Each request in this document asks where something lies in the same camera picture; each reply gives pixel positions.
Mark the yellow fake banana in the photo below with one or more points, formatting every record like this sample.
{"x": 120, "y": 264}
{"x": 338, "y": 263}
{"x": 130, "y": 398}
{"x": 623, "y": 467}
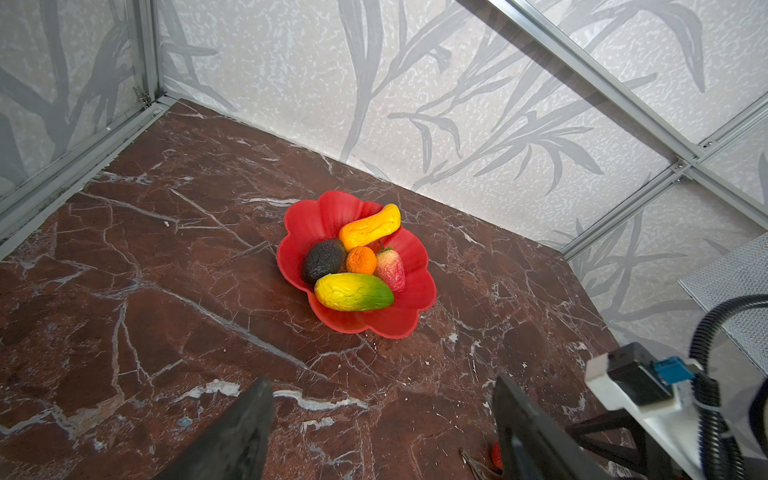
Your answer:
{"x": 370, "y": 229}

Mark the dark fake avocado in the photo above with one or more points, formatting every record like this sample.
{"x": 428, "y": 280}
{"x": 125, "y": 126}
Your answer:
{"x": 324, "y": 258}

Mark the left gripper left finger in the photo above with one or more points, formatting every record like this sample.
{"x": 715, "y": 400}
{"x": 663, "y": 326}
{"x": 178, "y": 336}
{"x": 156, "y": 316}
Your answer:
{"x": 235, "y": 446}

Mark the aluminium frame structure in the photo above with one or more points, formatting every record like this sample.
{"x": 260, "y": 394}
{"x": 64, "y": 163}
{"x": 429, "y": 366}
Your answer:
{"x": 26, "y": 209}

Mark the pink fake strawberry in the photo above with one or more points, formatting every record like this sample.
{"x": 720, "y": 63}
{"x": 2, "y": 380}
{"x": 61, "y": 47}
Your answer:
{"x": 390, "y": 269}

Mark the red flower-shaped fruit bowl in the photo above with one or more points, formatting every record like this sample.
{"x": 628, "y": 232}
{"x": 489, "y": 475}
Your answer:
{"x": 310, "y": 221}

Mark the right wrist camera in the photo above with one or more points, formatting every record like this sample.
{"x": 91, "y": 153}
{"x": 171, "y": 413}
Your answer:
{"x": 625, "y": 380}

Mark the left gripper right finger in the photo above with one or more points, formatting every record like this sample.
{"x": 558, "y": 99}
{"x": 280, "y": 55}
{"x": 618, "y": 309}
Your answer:
{"x": 532, "y": 445}

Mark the small orange fake fruit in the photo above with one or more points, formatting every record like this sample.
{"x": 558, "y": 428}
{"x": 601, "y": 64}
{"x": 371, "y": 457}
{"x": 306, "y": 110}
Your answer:
{"x": 362, "y": 260}

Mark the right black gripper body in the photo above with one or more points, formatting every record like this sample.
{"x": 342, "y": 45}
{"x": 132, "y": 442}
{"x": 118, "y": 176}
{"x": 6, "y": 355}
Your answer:
{"x": 646, "y": 457}

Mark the white wire mesh basket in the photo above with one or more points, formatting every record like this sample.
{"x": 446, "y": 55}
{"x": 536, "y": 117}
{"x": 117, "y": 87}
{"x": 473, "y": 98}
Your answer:
{"x": 739, "y": 273}

